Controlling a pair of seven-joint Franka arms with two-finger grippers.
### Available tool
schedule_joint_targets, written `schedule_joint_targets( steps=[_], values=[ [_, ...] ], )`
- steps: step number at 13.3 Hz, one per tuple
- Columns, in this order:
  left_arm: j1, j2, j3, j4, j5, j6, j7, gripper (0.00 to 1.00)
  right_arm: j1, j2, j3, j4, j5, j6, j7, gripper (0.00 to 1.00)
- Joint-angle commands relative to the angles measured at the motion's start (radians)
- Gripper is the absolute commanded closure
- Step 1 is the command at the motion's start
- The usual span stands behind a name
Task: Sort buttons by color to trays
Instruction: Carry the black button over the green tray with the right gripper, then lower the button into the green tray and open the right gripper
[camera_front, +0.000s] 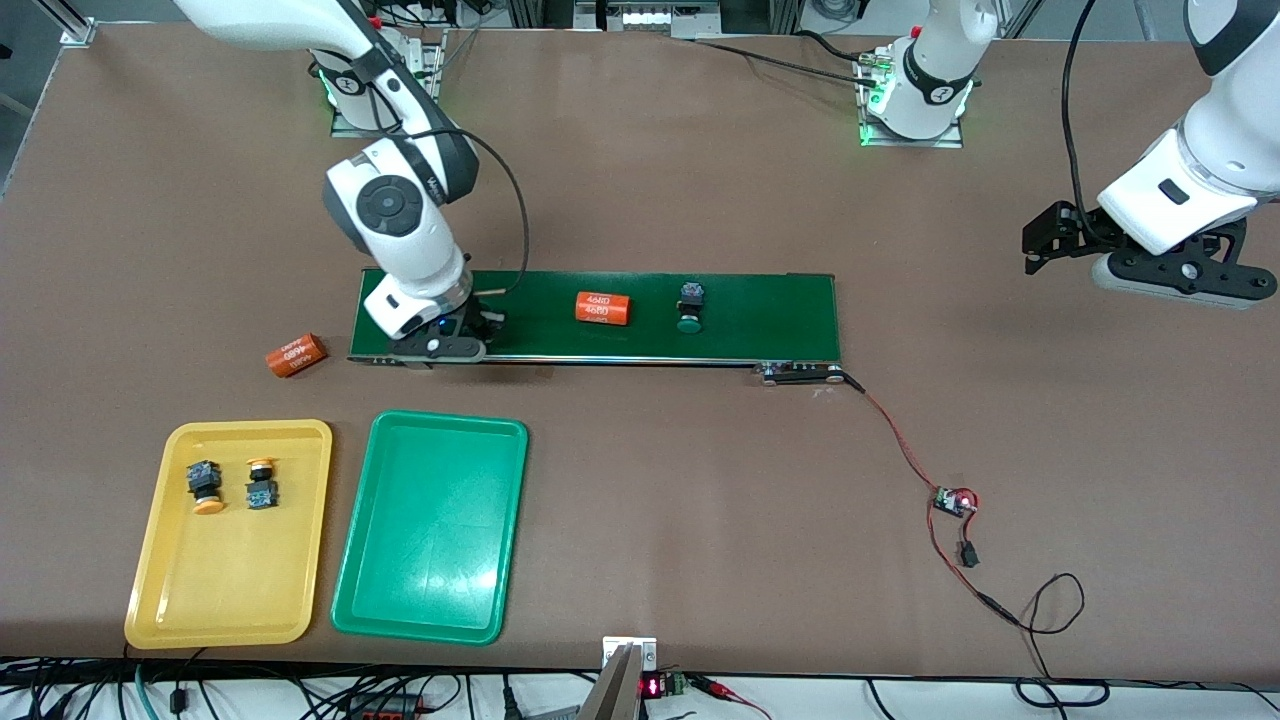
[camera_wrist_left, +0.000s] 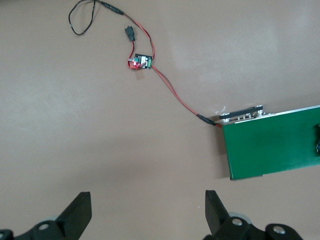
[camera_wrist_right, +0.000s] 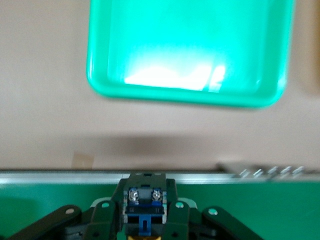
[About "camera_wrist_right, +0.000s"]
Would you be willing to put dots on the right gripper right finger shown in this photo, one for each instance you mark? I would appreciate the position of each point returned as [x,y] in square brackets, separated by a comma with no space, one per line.
[178,220]

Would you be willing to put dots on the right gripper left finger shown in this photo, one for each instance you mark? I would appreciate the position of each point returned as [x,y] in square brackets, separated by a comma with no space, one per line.
[102,217]

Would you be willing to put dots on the green conveyor belt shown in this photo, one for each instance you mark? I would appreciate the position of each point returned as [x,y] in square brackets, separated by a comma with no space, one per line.
[262,207]

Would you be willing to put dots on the green plastic tray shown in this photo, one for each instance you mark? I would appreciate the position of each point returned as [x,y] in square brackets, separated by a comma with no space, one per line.
[187,37]

